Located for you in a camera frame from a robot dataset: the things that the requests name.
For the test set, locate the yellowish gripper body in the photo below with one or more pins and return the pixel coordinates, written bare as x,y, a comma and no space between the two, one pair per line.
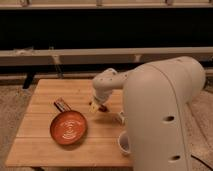
94,107

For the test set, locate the white plastic bottle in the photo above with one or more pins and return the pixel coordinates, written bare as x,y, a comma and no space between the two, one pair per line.
121,117

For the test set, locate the long grey rail beam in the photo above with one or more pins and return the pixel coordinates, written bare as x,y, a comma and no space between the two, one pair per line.
98,56

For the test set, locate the orange frying pan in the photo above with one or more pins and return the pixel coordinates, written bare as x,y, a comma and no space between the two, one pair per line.
69,126

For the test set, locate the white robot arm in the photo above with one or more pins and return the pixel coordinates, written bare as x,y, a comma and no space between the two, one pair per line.
154,97

